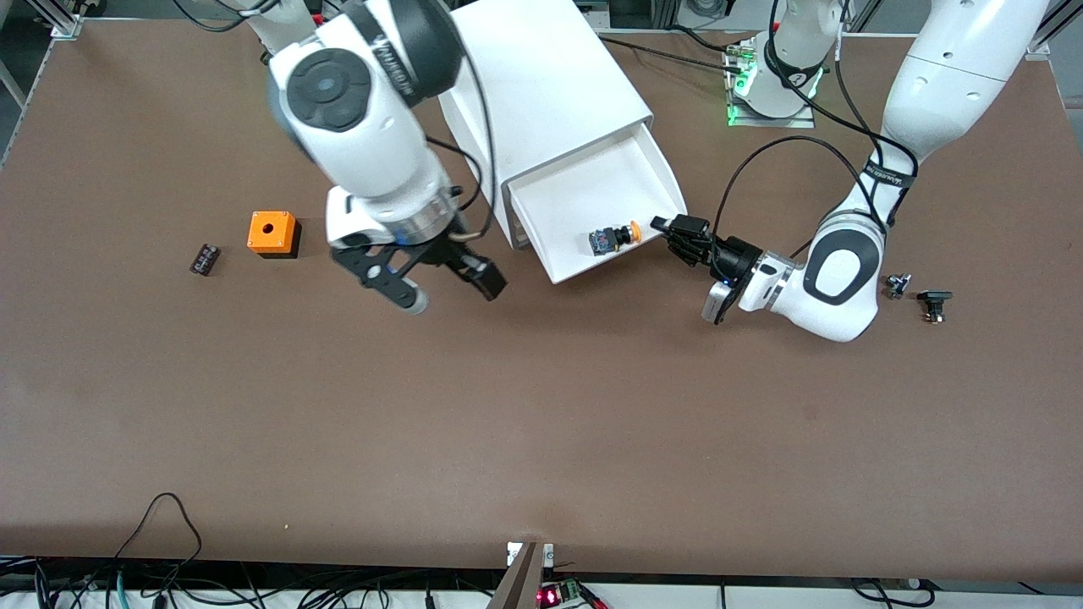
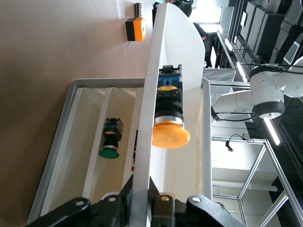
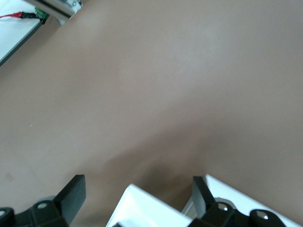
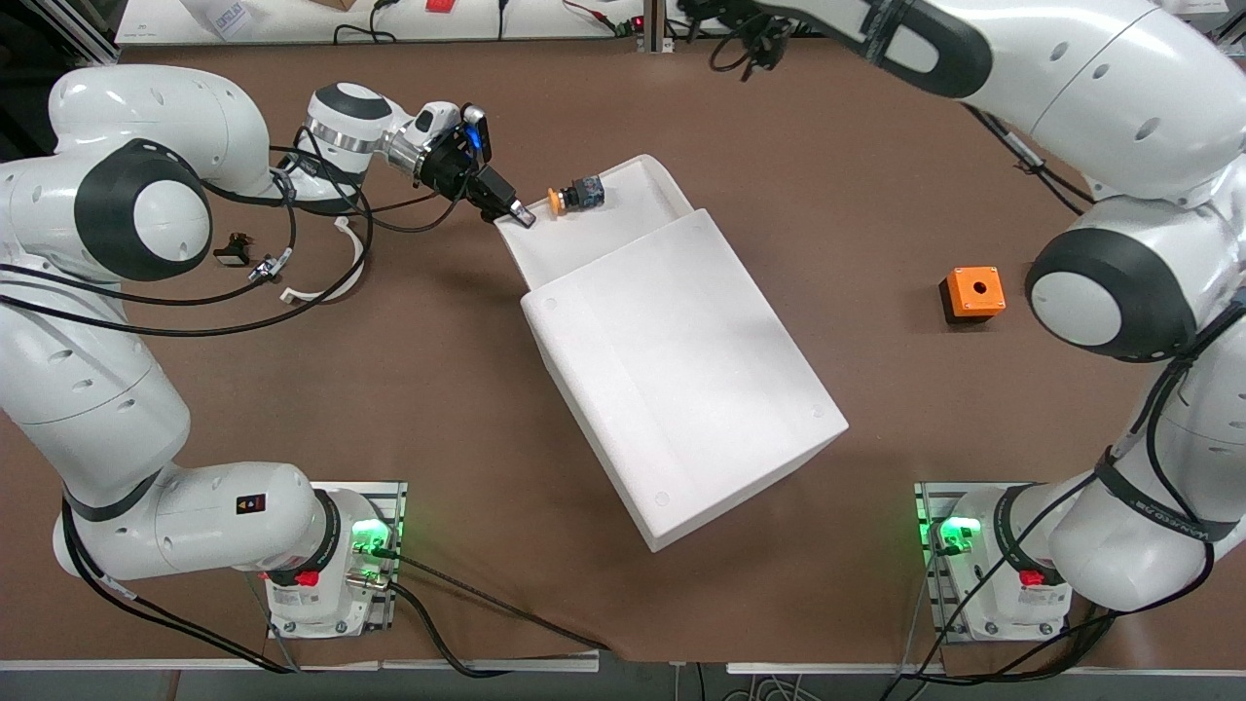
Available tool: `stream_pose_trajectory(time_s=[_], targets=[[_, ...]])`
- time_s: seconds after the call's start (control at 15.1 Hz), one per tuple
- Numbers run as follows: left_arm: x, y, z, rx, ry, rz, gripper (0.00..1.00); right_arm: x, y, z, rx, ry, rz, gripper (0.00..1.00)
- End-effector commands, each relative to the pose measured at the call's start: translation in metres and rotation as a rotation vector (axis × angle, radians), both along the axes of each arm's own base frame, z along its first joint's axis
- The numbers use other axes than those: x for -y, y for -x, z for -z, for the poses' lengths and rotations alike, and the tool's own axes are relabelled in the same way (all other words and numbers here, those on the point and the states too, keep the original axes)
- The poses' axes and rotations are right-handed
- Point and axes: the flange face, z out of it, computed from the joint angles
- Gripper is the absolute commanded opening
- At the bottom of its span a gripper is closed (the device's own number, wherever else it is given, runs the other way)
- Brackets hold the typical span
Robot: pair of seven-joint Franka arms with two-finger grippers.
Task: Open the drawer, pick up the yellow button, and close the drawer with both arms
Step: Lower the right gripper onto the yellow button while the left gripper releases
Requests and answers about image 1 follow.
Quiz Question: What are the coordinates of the orange-headed push button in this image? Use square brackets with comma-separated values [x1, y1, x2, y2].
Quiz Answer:
[590, 220, 641, 257]

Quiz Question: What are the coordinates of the white drawer cabinet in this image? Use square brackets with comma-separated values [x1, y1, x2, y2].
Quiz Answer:
[438, 0, 657, 252]

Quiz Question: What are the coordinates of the black clamp with metal screw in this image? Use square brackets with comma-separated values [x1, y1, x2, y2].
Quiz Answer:
[916, 290, 954, 325]

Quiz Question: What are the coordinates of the circuit board with red LED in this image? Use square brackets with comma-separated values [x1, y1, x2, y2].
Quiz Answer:
[536, 579, 586, 609]

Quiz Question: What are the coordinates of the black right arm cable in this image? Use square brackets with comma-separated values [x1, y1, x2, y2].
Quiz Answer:
[423, 0, 500, 242]

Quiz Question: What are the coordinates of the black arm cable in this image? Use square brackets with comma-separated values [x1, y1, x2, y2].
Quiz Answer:
[711, 0, 919, 272]
[423, 0, 500, 242]

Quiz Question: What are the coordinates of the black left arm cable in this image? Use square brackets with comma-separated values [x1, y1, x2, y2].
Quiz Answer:
[711, 0, 919, 272]

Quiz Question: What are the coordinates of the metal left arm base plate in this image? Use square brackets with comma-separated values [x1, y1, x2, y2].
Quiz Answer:
[725, 38, 817, 129]

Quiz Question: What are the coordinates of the orange button enclosure box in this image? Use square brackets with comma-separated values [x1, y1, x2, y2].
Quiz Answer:
[246, 211, 302, 260]

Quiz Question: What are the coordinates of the thin black cable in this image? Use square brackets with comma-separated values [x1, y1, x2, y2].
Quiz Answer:
[596, 34, 745, 75]

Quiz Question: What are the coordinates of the brown mounting post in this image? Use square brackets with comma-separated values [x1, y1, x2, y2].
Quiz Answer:
[487, 541, 543, 609]

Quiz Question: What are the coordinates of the black looped cable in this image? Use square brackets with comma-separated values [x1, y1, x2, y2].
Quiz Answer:
[113, 492, 204, 584]

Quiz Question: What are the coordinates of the aluminium frame profile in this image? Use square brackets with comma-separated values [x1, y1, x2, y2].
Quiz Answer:
[47, 0, 87, 40]
[1026, 0, 1083, 62]

